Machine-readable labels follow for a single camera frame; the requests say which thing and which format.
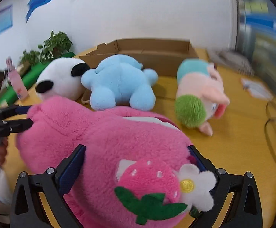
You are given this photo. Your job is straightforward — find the panda plush toy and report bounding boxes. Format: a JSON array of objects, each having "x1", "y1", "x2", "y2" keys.
[{"x1": 35, "y1": 58, "x2": 90, "y2": 100}]

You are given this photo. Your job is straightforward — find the pink plush bear toy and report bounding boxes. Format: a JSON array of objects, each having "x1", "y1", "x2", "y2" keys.
[{"x1": 16, "y1": 96, "x2": 217, "y2": 227}]

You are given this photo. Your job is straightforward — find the pastel pink teal plush toy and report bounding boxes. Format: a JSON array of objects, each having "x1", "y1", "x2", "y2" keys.
[{"x1": 175, "y1": 59, "x2": 230, "y2": 136}]

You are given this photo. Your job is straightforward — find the light blue plush toy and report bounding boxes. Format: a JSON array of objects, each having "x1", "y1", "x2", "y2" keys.
[{"x1": 81, "y1": 54, "x2": 158, "y2": 111}]

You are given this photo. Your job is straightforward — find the pink sign card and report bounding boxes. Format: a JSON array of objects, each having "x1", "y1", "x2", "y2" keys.
[{"x1": 6, "y1": 57, "x2": 28, "y2": 100}]

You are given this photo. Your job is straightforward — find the green rolled mat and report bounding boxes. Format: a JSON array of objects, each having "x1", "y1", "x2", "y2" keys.
[{"x1": 0, "y1": 52, "x2": 76, "y2": 107}]

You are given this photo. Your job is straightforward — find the potted green plant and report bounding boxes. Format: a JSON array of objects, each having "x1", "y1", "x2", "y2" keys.
[{"x1": 20, "y1": 31, "x2": 73, "y2": 66}]

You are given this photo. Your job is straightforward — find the paper sheet with orange edge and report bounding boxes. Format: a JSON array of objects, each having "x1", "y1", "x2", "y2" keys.
[{"x1": 241, "y1": 78, "x2": 273, "y2": 101}]

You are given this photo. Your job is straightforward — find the beige cloth bag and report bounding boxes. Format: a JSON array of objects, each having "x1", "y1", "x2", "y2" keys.
[{"x1": 207, "y1": 49, "x2": 255, "y2": 76}]

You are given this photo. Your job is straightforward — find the cardboard box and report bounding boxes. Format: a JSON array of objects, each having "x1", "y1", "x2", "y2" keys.
[{"x1": 80, "y1": 38, "x2": 198, "y2": 77}]

